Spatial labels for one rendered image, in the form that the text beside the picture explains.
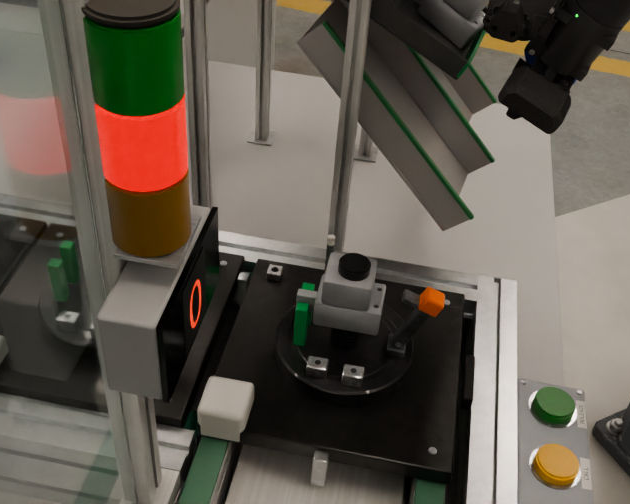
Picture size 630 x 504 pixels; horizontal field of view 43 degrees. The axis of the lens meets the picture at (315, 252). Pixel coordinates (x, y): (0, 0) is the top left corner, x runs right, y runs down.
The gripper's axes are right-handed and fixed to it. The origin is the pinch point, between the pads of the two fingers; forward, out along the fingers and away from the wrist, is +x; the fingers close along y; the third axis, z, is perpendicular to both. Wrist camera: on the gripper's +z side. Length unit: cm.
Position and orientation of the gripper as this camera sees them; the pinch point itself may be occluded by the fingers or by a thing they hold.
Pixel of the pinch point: (528, 93)
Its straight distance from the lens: 87.2
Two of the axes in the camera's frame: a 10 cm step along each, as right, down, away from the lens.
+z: -8.3, -5.6, 0.1
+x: -3.3, 5.1, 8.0
